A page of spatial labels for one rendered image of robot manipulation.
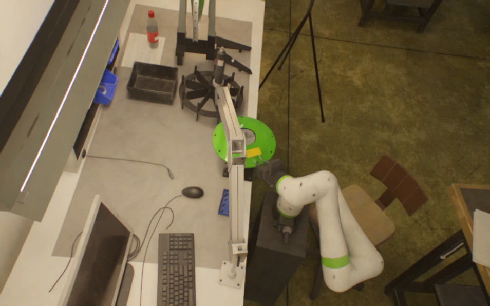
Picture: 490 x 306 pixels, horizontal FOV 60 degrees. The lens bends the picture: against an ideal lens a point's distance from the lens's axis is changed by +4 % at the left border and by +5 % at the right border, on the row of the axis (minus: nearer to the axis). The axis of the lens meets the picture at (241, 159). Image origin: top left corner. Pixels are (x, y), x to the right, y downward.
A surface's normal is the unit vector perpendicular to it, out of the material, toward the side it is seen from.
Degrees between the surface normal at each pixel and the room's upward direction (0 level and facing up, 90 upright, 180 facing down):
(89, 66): 35
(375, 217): 0
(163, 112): 0
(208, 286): 0
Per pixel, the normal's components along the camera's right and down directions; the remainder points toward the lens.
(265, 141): 0.41, -0.48
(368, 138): 0.13, -0.57
